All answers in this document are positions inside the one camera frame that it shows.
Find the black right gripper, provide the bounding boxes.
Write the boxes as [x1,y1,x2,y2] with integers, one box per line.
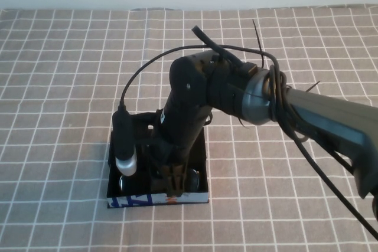
[151,98,214,198]

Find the black framed glasses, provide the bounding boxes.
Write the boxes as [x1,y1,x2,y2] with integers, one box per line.
[118,167,202,192]

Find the black printed glasses case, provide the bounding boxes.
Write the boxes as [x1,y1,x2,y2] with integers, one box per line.
[105,112,210,210]

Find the grey white checked tablecloth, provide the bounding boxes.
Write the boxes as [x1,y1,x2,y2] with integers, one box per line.
[0,3,378,252]

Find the black zip tie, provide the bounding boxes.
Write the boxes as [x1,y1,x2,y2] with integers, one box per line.
[252,18,266,68]

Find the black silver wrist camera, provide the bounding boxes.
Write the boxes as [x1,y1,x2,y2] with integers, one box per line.
[113,106,138,178]

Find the thin black camera cable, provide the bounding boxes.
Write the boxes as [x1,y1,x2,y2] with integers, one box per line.
[119,43,275,112]

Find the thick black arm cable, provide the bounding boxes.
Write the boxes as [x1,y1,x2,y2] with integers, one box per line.
[265,55,378,233]

